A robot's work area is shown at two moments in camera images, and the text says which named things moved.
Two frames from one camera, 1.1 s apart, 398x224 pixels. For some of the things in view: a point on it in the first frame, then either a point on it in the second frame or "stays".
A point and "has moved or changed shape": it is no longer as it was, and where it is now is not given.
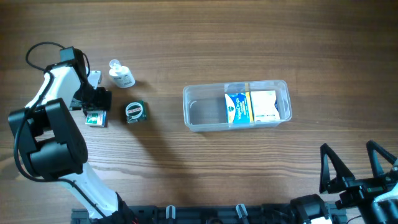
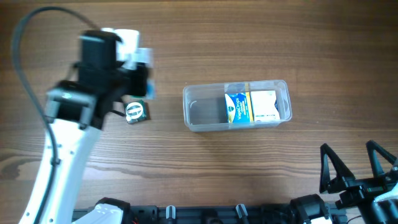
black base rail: (259, 214) stays
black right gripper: (359, 186) stays
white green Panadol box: (96, 119) has moved or changed shape
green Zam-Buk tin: (135, 111) stays
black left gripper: (101, 99) → (137, 82)
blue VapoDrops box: (239, 107) stays
